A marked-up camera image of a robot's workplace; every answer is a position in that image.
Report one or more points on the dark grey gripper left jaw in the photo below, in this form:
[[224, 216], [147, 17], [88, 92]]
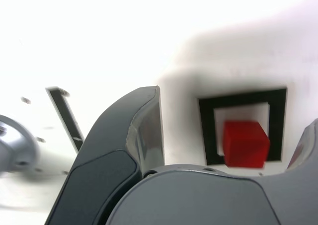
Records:
[[104, 160]]

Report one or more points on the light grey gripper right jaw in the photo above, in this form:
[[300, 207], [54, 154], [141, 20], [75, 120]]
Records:
[[211, 200]]

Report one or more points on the red cube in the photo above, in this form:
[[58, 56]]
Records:
[[244, 145]]

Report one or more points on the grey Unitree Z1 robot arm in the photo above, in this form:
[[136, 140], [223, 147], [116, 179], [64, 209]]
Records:
[[15, 145]]

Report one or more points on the black tape square outline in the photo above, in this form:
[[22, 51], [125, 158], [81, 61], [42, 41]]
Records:
[[207, 125]]

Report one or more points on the black tape strip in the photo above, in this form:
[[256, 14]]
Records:
[[65, 118]]

